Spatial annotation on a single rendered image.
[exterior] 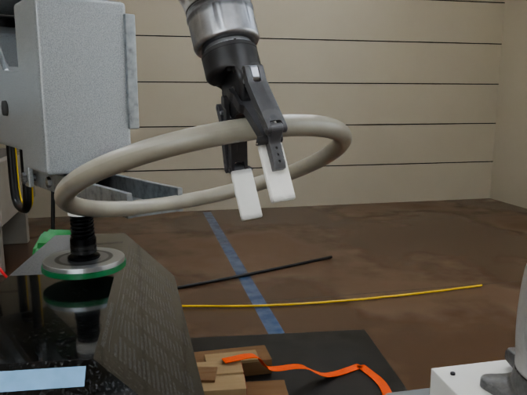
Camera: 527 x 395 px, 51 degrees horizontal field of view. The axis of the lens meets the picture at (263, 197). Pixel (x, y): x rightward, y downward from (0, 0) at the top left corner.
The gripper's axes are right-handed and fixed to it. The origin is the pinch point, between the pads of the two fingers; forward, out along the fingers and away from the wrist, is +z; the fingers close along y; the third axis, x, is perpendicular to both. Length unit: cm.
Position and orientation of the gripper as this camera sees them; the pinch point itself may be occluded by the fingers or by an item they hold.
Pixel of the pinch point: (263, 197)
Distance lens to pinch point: 69.7
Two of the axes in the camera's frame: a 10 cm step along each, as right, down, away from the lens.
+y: -3.3, 2.1, 9.2
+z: 2.3, 9.6, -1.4
